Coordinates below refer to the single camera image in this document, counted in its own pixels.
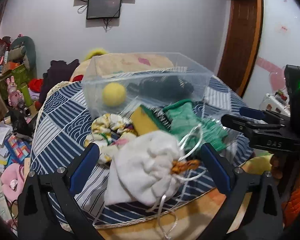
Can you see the small wall monitor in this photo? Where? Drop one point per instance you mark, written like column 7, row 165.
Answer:
column 103, row 9

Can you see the bagged grey knit item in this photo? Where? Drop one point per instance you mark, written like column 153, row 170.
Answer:
column 166, row 88

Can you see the dark purple garment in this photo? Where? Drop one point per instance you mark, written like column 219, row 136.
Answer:
column 59, row 71

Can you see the white drawstring pouch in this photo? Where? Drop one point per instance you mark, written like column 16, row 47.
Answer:
column 151, row 168

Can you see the pink bunny toy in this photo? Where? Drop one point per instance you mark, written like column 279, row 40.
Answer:
column 14, row 95

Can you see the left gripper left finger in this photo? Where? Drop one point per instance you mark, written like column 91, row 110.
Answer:
column 36, row 218

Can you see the yellow fluffy cushion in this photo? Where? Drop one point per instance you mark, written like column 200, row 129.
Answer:
column 95, row 52

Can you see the clear plastic storage box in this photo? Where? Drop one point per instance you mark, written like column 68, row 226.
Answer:
column 119, row 82

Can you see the green knitted cloth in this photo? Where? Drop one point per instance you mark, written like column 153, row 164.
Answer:
column 183, row 120

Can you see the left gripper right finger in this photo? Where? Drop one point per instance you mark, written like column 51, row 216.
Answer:
column 263, row 217

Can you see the floral fabric scrunchie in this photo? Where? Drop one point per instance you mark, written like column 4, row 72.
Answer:
column 110, row 132

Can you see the red fabric item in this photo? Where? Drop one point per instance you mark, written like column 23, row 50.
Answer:
column 35, row 85

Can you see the yellow green sponge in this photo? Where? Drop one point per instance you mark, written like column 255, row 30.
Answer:
column 145, row 122

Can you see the pink plush toy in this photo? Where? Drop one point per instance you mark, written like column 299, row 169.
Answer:
column 13, row 180

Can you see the beige patterned blanket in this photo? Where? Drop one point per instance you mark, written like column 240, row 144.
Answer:
column 112, row 63

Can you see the colourful patterned book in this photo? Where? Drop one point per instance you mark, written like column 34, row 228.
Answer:
column 18, row 149

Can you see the white suitcase with stickers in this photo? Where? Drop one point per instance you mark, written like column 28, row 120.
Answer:
column 276, row 102

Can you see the brown wooden door frame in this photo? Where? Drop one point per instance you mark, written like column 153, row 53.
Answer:
column 241, row 44

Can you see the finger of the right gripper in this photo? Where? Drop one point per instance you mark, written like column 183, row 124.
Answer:
column 275, row 127
column 252, row 113

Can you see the yellow felt ball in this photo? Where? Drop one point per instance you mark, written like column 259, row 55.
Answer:
column 114, row 94

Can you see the green cardboard box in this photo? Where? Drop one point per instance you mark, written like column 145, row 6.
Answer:
column 21, row 74

